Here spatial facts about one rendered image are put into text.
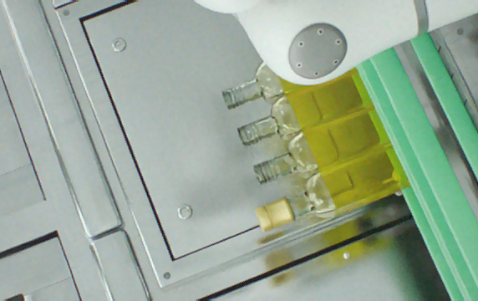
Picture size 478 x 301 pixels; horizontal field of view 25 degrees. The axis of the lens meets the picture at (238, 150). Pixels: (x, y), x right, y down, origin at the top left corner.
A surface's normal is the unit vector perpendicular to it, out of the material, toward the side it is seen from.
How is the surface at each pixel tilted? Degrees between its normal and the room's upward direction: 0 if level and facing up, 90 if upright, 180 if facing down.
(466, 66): 90
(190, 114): 90
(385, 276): 90
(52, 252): 90
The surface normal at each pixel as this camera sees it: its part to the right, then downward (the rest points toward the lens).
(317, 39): 0.28, 0.31
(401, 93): -0.04, -0.30
